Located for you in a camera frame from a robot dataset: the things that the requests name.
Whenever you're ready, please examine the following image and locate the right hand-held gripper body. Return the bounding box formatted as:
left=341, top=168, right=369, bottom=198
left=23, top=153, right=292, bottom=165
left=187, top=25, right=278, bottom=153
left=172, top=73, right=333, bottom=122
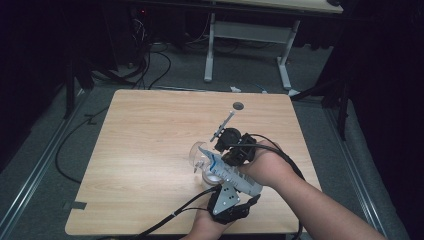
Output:
left=209, top=111, right=258, bottom=166

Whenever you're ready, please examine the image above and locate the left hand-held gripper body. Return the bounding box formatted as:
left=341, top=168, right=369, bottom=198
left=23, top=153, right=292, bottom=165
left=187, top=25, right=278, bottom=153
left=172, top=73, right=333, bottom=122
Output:
left=207, top=181, right=251, bottom=225

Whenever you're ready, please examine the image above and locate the white and blue pouch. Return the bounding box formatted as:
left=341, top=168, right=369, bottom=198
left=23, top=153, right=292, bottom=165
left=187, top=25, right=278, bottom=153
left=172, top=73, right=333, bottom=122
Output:
left=198, top=146, right=264, bottom=197

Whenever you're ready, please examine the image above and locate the clear glass jar with lid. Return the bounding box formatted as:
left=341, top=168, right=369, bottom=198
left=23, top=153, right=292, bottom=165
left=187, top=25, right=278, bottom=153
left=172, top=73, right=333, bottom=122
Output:
left=188, top=141, right=224, bottom=187

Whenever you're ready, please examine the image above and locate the person's left hand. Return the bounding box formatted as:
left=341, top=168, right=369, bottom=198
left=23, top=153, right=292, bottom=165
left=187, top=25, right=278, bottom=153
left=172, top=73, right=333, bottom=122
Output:
left=182, top=208, right=234, bottom=240

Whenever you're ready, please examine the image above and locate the person's right hand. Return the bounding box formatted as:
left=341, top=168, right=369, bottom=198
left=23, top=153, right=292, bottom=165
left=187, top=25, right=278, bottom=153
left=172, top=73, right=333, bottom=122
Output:
left=239, top=139, right=296, bottom=191

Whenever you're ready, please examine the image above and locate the black stand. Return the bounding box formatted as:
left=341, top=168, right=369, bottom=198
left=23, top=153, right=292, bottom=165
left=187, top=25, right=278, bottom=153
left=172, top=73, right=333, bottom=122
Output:
left=63, top=56, right=96, bottom=120
left=289, top=76, right=351, bottom=141

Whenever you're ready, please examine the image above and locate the grey tape strip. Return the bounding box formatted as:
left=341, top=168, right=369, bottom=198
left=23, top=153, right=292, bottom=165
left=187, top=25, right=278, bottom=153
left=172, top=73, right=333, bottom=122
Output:
left=63, top=200, right=88, bottom=211

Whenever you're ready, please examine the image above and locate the dark curtain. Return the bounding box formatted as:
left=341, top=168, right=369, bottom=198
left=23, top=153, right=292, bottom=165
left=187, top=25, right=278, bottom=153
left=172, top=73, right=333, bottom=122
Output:
left=0, top=0, right=111, bottom=171
left=343, top=0, right=424, bottom=240

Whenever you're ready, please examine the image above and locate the left hand-held gripper black cable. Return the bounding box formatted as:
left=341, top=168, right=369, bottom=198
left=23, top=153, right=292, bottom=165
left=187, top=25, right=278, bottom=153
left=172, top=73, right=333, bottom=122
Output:
left=131, top=184, right=223, bottom=240

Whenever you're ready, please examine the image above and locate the hand-held gripper black cable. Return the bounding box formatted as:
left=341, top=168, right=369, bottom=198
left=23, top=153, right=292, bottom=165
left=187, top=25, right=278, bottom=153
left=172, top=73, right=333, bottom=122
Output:
left=229, top=133, right=306, bottom=240
left=131, top=184, right=223, bottom=240

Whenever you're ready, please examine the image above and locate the right hand-held gripper black cable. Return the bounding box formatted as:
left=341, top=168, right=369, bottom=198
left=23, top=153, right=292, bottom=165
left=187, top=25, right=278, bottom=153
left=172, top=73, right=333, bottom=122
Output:
left=229, top=133, right=306, bottom=240

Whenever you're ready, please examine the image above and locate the metal floor rail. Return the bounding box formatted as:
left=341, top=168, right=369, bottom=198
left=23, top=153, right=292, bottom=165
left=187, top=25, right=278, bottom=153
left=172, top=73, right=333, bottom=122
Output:
left=0, top=89, right=92, bottom=234
left=324, top=106, right=389, bottom=240

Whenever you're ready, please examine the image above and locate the desk with white metal frame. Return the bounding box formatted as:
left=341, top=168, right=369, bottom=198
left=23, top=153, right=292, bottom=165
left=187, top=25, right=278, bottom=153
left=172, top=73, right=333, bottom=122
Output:
left=203, top=0, right=344, bottom=92

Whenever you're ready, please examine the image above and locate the bundle of black cables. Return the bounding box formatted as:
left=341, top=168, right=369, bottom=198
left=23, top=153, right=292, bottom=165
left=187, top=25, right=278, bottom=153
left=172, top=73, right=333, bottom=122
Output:
left=128, top=13, right=173, bottom=90

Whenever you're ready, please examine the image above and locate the long black floor cable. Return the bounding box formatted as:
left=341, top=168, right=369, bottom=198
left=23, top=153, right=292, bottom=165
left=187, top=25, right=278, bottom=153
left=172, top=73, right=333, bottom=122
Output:
left=54, top=106, right=111, bottom=185

